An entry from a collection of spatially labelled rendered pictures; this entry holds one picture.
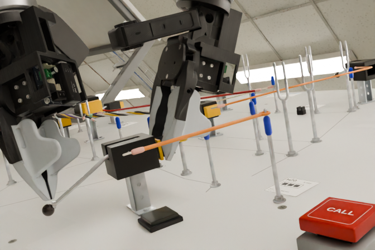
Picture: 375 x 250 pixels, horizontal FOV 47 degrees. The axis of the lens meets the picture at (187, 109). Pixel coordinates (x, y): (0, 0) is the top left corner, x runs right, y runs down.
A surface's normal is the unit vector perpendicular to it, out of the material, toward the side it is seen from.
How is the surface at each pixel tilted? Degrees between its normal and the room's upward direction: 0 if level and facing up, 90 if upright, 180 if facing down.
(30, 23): 121
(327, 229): 142
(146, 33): 101
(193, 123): 96
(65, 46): 90
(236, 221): 52
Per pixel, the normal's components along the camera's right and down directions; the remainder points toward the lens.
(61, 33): 0.68, 0.01
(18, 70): -0.36, -0.04
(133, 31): 0.46, 0.04
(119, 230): -0.18, -0.97
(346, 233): -0.73, 0.23
